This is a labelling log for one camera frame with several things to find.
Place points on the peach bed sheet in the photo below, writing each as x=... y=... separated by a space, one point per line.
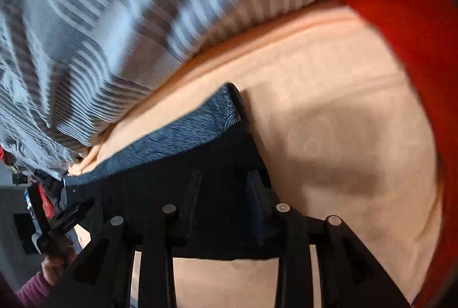
x=322 y=114

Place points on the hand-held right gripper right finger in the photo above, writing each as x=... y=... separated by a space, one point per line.
x=254 y=193

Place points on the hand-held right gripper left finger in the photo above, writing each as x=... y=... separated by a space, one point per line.
x=195 y=193

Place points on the person's left hand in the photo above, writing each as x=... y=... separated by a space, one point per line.
x=55 y=268

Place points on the dark navy pants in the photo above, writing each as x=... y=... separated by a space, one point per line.
x=161 y=182

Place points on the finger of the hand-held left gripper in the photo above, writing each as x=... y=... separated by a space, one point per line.
x=75 y=213

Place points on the grey striped blanket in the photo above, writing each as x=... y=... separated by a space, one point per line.
x=107 y=25

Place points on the red cloth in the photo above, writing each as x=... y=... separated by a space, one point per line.
x=404 y=7

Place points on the grey cabinet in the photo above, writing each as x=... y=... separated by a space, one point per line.
x=10 y=207

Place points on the person's left forearm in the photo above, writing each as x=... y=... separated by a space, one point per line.
x=32 y=292

